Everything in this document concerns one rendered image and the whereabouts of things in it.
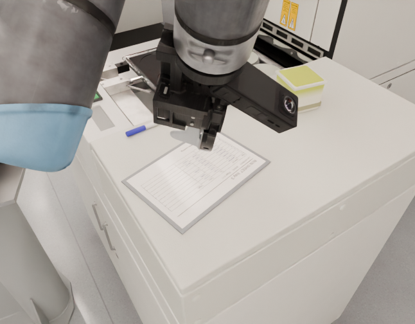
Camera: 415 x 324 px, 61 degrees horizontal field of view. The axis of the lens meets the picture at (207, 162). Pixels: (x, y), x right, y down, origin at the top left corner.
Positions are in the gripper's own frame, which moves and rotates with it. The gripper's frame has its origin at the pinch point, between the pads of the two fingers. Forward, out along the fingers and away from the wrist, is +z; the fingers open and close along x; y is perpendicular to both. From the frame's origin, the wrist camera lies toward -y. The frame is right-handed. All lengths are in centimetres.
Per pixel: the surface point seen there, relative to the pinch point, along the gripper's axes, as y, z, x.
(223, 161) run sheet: -3.5, 9.2, -1.7
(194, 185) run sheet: 0.5, 7.5, 4.4
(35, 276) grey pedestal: 44, 81, 22
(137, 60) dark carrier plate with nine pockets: 24, 38, -39
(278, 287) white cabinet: -19.5, 21.8, 15.5
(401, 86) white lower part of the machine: -64, 49, -63
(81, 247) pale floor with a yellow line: 43, 122, 5
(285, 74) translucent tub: -12.3, 8.8, -22.9
